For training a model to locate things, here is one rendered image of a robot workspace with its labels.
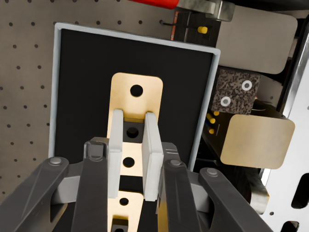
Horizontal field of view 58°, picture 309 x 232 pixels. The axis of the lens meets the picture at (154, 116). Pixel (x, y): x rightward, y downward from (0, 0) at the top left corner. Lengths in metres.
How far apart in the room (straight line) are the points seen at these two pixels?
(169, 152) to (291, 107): 0.34
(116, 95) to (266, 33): 0.21
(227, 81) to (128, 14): 0.42
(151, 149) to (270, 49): 0.24
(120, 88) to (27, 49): 0.55
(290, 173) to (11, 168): 0.69
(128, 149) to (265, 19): 0.22
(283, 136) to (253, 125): 0.05
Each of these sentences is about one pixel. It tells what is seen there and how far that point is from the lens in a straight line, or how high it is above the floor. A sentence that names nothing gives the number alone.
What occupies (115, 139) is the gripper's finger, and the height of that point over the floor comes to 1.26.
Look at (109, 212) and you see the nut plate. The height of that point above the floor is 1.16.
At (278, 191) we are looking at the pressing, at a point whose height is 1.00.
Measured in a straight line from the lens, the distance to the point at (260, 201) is 0.41.
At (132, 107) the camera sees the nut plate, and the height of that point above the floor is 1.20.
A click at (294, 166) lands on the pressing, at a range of 0.54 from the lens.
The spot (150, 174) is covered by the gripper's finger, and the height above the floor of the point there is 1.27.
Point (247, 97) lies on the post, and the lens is 0.34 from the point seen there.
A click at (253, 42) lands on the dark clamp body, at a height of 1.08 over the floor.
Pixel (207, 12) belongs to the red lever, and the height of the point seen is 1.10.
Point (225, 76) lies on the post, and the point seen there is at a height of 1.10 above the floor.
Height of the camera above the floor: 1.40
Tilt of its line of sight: 70 degrees down
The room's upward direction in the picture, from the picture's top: 166 degrees clockwise
